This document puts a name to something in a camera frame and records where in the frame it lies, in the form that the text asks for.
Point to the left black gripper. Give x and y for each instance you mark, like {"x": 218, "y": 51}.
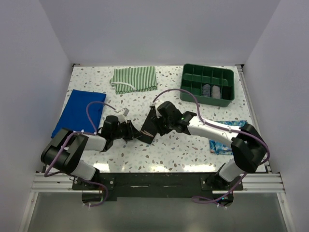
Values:
{"x": 132, "y": 132}

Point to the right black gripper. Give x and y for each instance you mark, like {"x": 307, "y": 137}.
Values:
{"x": 162, "y": 130}

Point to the black pinstriped underwear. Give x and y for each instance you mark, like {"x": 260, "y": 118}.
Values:
{"x": 148, "y": 130}

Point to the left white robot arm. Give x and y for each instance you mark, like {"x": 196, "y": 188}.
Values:
{"x": 66, "y": 148}

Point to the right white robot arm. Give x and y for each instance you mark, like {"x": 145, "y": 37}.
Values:
{"x": 247, "y": 145}

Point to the rolled blue striped underwear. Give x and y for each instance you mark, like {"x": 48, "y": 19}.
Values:
{"x": 206, "y": 90}

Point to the blue floral underwear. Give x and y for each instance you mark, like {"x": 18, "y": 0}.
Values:
{"x": 219, "y": 148}

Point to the rolled grey striped underwear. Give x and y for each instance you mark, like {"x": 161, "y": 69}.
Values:
{"x": 216, "y": 92}

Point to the green striped underwear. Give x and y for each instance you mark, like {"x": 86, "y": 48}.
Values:
{"x": 134, "y": 79}

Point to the blue folded underwear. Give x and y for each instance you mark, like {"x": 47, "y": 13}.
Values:
{"x": 75, "y": 117}

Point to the green divided storage bin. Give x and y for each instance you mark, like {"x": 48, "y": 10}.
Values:
{"x": 195, "y": 76}

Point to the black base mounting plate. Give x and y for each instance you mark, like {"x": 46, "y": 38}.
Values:
{"x": 112, "y": 186}

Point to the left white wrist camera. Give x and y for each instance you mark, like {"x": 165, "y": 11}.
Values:
{"x": 122, "y": 114}

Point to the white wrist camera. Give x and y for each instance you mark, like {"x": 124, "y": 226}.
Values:
{"x": 154, "y": 110}
{"x": 122, "y": 114}

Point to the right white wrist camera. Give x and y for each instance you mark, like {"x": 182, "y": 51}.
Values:
{"x": 154, "y": 110}

